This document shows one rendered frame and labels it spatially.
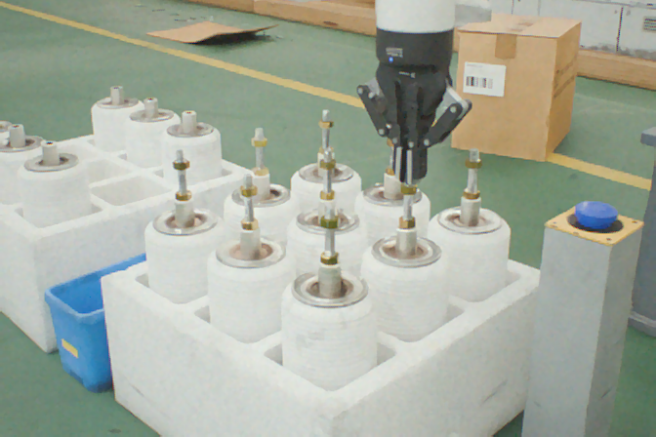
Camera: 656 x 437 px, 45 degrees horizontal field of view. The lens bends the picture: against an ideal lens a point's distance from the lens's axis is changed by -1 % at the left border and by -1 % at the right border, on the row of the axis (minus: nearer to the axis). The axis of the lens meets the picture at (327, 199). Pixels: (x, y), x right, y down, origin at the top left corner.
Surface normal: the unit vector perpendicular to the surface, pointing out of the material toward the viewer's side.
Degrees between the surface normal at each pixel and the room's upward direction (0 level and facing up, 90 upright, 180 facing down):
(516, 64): 90
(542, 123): 90
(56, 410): 0
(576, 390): 90
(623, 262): 90
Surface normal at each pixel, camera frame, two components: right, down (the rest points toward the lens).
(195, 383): -0.70, 0.26
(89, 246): 0.68, 0.27
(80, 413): 0.00, -0.93
